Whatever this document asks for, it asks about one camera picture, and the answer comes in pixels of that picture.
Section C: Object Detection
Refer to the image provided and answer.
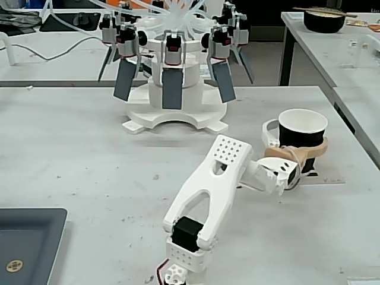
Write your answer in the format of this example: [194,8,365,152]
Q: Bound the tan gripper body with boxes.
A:
[264,145,310,172]

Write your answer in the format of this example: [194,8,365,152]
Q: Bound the black bowl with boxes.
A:
[303,7,347,34]

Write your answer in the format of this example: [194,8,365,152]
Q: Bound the clear silicone tubing bundle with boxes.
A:
[41,0,227,39]

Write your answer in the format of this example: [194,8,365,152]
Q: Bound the dark crumpled cloth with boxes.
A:
[0,7,43,30]

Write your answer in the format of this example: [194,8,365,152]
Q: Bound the grey plastic tray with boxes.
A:
[0,207,68,285]

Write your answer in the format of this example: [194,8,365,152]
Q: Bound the wooden chopsticks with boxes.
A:
[292,5,359,18]

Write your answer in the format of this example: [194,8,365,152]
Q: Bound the white loose cable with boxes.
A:
[11,29,105,62]

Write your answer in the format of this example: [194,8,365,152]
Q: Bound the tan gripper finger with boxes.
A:
[302,137,329,163]

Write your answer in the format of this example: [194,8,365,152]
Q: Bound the white flat box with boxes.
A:
[346,277,380,285]

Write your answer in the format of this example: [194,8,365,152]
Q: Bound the clear acrylic stand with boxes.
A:
[352,33,380,69]

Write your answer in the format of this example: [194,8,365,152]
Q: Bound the black paper cup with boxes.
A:
[278,108,329,176]

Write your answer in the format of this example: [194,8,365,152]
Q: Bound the white rear table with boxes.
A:
[0,8,283,87]

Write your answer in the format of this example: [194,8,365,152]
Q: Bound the white bent bracket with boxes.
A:
[0,31,16,67]

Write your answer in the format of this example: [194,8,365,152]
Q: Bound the black flat pad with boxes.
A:
[39,13,101,33]

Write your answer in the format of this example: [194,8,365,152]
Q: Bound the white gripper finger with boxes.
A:
[262,118,281,148]

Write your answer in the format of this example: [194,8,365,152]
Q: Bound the red black base cable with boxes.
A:
[156,258,170,285]

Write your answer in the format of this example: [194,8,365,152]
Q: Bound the grey side table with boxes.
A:
[278,11,380,167]

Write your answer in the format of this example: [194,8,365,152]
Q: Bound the white round dispenser base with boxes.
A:
[122,38,229,136]

